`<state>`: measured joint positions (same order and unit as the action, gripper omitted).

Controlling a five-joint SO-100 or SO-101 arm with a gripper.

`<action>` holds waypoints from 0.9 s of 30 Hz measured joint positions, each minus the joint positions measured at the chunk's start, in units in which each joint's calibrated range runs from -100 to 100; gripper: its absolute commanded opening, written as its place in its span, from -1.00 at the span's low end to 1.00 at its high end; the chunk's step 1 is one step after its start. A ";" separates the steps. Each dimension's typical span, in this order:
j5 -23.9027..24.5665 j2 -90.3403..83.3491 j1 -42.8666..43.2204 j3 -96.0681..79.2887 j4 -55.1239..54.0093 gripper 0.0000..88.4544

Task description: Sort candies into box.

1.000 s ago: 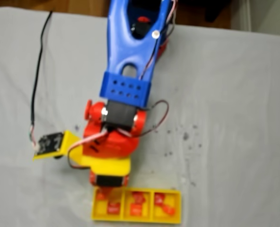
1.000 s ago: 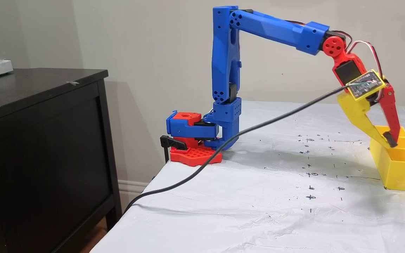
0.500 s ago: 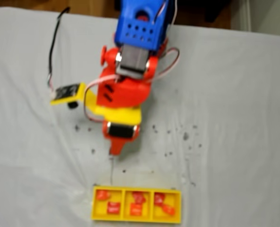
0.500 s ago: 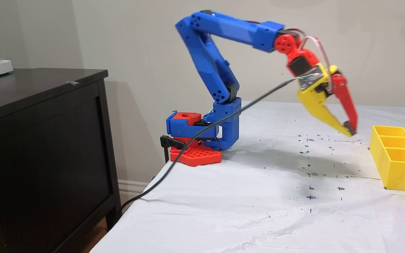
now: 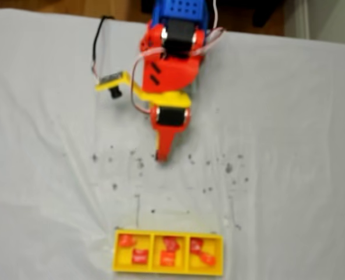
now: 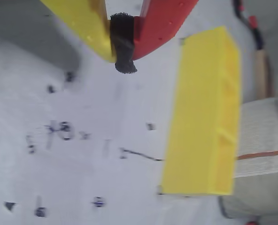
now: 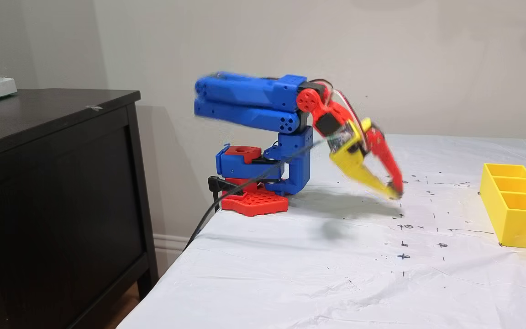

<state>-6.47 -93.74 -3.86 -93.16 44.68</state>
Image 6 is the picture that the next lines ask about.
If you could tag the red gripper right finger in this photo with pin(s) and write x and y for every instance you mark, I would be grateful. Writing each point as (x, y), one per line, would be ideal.
(160, 25)

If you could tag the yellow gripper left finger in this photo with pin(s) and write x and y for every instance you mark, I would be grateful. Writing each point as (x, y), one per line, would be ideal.
(82, 21)

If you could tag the yellow three-compartment box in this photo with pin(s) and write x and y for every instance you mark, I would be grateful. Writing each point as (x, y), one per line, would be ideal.
(200, 117)

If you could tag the light wooden stick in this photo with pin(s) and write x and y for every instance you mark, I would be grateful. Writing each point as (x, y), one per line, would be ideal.
(262, 72)

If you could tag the white plastic table cover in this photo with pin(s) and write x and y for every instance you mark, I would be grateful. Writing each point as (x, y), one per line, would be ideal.
(82, 152)

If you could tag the brown rubber band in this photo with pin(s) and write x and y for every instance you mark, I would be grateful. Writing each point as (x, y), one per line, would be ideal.
(261, 154)

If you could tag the printed paper-wrapped cylinder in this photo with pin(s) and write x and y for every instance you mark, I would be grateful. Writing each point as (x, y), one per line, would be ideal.
(258, 187)

